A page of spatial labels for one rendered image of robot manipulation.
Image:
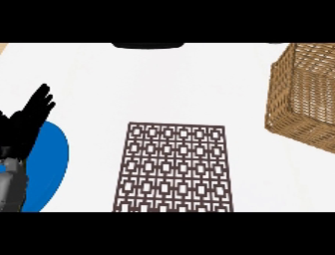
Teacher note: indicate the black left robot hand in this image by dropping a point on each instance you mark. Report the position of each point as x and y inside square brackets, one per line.
[21, 127]

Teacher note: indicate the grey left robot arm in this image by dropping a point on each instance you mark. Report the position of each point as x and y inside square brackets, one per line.
[3, 189]

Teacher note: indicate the brown wicker basket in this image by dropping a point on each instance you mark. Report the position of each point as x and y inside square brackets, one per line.
[304, 99]

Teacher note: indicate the brown patterned placemat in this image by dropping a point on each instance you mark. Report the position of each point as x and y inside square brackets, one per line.
[175, 167]

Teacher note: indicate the blue round plate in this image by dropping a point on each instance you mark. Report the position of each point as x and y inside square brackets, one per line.
[48, 159]

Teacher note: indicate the black rounded appliance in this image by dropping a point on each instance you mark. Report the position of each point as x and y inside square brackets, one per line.
[148, 45]

